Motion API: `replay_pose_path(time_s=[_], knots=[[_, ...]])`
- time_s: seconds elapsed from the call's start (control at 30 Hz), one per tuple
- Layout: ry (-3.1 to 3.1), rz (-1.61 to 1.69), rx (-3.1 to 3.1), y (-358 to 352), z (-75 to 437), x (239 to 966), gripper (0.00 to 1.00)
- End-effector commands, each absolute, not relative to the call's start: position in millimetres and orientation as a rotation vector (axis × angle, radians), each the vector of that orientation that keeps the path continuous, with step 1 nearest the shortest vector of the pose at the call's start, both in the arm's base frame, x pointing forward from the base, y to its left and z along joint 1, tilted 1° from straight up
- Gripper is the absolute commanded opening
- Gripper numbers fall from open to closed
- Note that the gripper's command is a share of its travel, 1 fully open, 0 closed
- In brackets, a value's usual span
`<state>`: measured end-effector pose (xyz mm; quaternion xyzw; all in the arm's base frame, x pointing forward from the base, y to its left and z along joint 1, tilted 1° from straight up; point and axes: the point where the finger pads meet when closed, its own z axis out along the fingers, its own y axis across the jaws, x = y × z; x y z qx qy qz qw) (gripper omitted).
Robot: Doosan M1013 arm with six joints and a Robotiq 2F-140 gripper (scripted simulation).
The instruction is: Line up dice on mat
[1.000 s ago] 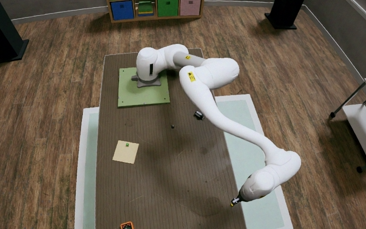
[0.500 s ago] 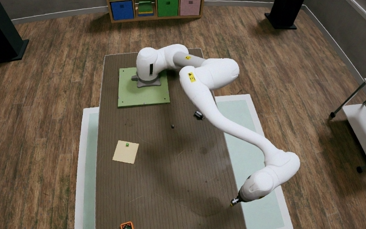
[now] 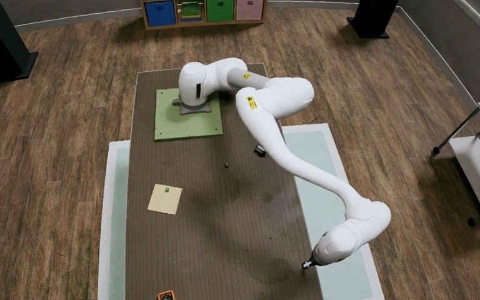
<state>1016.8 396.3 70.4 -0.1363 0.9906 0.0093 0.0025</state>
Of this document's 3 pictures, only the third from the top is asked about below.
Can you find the beige square mat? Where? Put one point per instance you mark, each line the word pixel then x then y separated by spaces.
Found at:
pixel 163 201

